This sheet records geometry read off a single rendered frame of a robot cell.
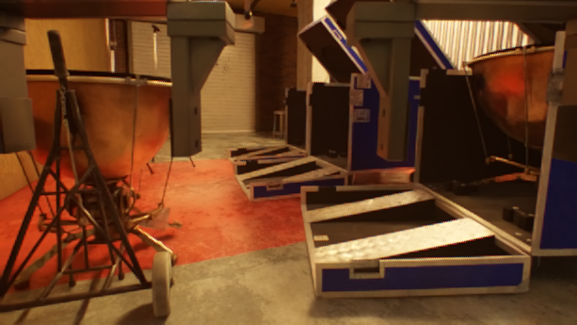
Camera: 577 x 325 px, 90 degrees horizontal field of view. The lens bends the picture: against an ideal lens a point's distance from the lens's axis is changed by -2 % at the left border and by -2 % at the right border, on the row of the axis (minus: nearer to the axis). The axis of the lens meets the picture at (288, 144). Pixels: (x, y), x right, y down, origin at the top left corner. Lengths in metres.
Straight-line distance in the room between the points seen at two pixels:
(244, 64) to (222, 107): 1.29
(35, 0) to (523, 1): 0.31
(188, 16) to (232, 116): 7.87
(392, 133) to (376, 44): 0.06
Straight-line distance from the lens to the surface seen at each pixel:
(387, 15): 0.21
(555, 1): 0.26
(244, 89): 8.16
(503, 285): 1.44
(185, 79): 0.21
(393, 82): 0.21
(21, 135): 0.30
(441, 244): 1.46
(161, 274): 1.07
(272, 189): 2.23
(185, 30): 0.21
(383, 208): 1.87
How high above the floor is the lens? 0.69
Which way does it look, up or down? 7 degrees down
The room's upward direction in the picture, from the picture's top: 1 degrees clockwise
